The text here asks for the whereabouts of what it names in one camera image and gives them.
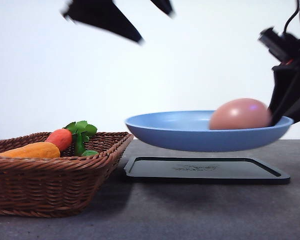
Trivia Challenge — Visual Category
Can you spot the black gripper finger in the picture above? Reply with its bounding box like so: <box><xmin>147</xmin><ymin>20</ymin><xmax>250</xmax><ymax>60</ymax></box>
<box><xmin>62</xmin><ymin>0</ymin><xmax>143</xmax><ymax>44</ymax></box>
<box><xmin>150</xmin><ymin>0</ymin><xmax>174</xmax><ymax>18</ymax></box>

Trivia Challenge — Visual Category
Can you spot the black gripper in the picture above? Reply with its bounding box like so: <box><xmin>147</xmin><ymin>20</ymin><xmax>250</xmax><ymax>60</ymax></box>
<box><xmin>258</xmin><ymin>27</ymin><xmax>300</xmax><ymax>125</ymax></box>

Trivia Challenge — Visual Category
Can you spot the brown egg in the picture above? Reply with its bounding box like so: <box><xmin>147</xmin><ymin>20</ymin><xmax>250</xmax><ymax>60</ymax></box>
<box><xmin>209</xmin><ymin>98</ymin><xmax>272</xmax><ymax>130</ymax></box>

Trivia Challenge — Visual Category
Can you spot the blue plate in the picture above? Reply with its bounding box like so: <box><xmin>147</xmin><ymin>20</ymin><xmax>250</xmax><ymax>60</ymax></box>
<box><xmin>125</xmin><ymin>110</ymin><xmax>293</xmax><ymax>152</ymax></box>

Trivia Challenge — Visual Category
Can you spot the brown wicker basket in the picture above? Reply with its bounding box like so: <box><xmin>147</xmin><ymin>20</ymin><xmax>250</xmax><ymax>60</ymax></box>
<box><xmin>0</xmin><ymin>132</ymin><xmax>134</xmax><ymax>218</ymax></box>

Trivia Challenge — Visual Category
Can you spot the green leafy toy vegetable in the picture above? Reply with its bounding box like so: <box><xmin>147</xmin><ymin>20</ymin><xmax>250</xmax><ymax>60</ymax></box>
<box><xmin>63</xmin><ymin>120</ymin><xmax>98</xmax><ymax>157</ymax></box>

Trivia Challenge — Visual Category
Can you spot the orange toy carrot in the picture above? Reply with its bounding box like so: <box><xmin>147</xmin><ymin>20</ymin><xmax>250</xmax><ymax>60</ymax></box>
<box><xmin>45</xmin><ymin>128</ymin><xmax>73</xmax><ymax>153</ymax></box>

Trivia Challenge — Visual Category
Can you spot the yellow orange toy vegetable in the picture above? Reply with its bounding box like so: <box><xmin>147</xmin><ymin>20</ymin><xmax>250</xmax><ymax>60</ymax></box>
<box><xmin>0</xmin><ymin>142</ymin><xmax>61</xmax><ymax>158</ymax></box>

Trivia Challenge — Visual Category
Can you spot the black tray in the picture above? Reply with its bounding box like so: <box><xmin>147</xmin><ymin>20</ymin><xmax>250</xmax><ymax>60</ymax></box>
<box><xmin>123</xmin><ymin>156</ymin><xmax>291</xmax><ymax>185</ymax></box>

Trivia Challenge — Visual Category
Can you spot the black cable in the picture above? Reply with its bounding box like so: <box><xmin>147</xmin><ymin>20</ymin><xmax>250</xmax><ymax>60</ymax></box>
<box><xmin>283</xmin><ymin>0</ymin><xmax>299</xmax><ymax>34</ymax></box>

